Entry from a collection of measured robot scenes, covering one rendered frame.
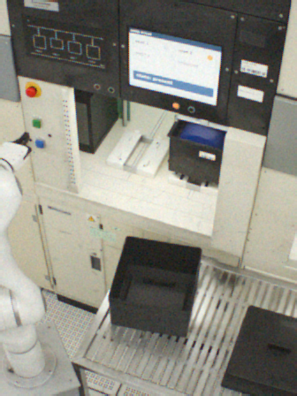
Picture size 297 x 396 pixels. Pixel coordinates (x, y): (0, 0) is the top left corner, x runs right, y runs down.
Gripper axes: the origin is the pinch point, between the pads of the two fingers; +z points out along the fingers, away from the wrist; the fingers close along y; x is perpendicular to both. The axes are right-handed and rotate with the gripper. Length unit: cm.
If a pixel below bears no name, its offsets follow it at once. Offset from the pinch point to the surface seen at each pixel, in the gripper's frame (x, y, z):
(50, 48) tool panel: 34.6, 9.4, 9.1
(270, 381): -34, 105, -42
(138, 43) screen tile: 43, 40, 9
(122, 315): -36, 51, -33
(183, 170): -24, 51, 29
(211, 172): -21, 62, 29
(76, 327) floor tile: -120, 10, -2
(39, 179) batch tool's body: -31.4, -3.6, 9.7
